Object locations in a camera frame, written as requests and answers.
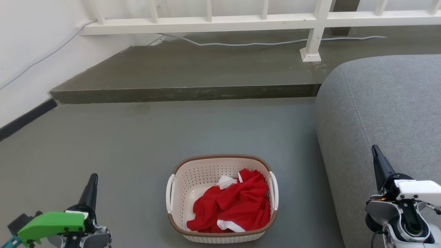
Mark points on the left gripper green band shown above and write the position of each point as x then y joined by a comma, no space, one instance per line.
51,224

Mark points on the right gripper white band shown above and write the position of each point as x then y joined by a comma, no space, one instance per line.
418,188

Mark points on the cream laundry basket brown rim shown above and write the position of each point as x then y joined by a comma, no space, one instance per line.
203,174

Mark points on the grey fabric sofa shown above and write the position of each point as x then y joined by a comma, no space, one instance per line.
386,110

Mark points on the black baseboard strip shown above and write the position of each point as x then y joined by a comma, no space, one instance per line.
24,119

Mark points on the white crumpled cloth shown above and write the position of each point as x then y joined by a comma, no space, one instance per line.
226,182

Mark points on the red garment white trim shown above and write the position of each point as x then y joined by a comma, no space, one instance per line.
241,205

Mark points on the white railing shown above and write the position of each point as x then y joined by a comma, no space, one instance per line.
241,21

